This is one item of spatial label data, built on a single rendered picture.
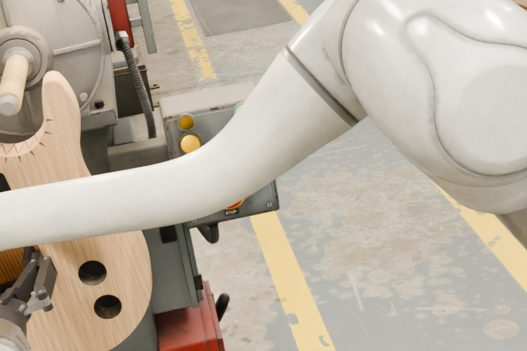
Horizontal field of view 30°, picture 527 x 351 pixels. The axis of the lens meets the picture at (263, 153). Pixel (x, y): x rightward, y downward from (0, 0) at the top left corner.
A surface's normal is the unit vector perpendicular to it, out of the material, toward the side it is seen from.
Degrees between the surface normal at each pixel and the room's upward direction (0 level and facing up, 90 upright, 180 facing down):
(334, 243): 0
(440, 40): 35
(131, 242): 90
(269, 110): 63
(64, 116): 90
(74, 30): 88
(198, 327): 0
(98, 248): 90
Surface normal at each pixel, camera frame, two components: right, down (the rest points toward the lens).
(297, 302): -0.15, -0.91
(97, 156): 0.17, 0.36
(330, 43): -0.92, 0.11
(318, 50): -0.48, -0.16
